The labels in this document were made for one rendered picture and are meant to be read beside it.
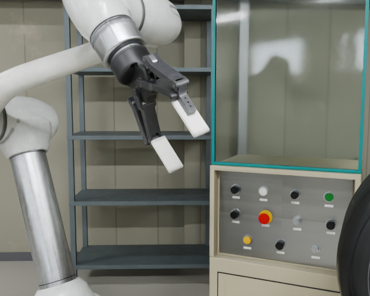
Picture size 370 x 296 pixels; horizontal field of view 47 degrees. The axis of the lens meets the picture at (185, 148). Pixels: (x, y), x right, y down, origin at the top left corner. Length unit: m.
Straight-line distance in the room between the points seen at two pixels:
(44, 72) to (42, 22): 3.19
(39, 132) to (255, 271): 0.96
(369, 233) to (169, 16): 0.61
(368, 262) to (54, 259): 0.78
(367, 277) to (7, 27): 3.82
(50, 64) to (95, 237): 3.33
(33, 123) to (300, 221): 1.00
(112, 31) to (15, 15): 3.54
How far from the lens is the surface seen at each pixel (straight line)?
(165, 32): 0.94
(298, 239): 1.70
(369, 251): 0.96
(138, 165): 4.05
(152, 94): 0.75
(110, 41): 0.77
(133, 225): 4.18
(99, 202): 3.51
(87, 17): 0.81
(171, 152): 0.79
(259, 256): 1.75
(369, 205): 0.96
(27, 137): 1.27
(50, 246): 1.24
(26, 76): 1.05
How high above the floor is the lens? 1.52
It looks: 6 degrees down
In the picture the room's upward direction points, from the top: straight up
